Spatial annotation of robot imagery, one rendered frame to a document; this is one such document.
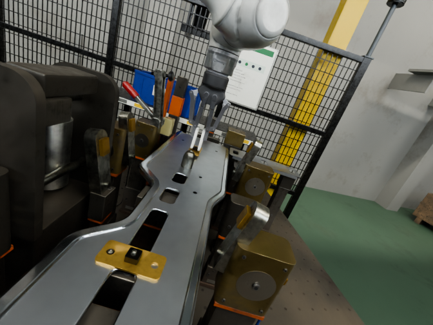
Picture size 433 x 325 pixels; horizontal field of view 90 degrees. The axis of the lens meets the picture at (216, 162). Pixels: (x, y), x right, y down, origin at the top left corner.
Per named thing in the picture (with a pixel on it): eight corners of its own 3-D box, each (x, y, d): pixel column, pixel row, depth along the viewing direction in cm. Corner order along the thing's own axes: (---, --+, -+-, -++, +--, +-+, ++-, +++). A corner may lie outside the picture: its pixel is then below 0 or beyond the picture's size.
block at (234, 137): (219, 205, 105) (245, 135, 92) (203, 200, 105) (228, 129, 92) (220, 196, 113) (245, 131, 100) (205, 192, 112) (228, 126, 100)
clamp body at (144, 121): (136, 219, 79) (156, 127, 67) (109, 211, 79) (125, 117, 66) (143, 209, 85) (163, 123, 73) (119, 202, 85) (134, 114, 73)
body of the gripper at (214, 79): (202, 68, 59) (192, 101, 63) (231, 77, 60) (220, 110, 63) (205, 69, 66) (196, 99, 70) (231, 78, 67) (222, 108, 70)
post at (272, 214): (268, 233, 96) (297, 177, 86) (258, 230, 96) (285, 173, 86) (267, 226, 101) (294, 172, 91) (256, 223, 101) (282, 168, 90)
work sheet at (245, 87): (256, 110, 119) (279, 49, 108) (216, 97, 118) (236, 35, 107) (256, 110, 120) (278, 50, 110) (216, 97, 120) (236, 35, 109)
